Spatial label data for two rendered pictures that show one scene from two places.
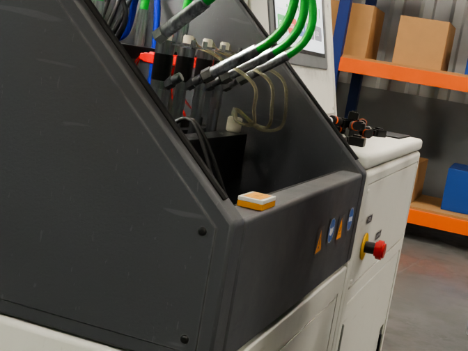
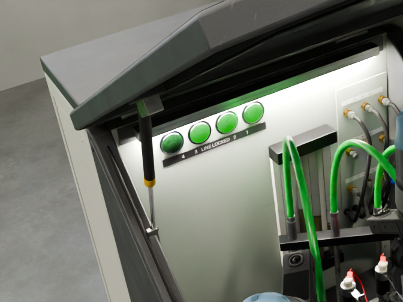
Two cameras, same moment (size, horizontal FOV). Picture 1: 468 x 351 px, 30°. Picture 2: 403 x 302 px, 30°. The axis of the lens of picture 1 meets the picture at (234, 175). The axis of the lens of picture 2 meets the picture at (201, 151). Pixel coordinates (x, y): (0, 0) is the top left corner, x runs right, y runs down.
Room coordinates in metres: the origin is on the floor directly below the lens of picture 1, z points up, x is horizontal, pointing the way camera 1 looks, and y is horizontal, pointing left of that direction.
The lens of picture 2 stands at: (0.41, -0.55, 2.11)
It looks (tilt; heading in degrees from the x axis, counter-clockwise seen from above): 31 degrees down; 51
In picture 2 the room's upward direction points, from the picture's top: 10 degrees counter-clockwise
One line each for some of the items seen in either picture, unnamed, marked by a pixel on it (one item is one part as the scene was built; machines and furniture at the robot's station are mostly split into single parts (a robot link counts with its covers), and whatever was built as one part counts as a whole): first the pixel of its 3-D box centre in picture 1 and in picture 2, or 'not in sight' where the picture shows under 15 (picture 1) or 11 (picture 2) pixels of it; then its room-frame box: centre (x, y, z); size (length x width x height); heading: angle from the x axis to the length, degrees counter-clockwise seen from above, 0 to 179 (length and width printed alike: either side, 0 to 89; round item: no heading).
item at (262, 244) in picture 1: (294, 244); not in sight; (1.19, -0.10, 0.87); 0.62 x 0.04 x 0.16; 162
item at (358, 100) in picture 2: not in sight; (367, 145); (1.57, 0.30, 1.20); 0.13 x 0.03 x 0.31; 162
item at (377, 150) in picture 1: (349, 142); not in sight; (1.88, -0.23, 0.97); 0.70 x 0.22 x 0.03; 162
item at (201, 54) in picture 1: (203, 112); not in sight; (1.41, 0.07, 1.01); 0.05 x 0.03 x 0.21; 72
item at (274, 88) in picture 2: not in sight; (262, 89); (1.35, 0.38, 1.43); 0.54 x 0.03 x 0.02; 162
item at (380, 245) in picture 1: (374, 248); not in sight; (1.60, -0.28, 0.80); 0.05 x 0.04 x 0.05; 162
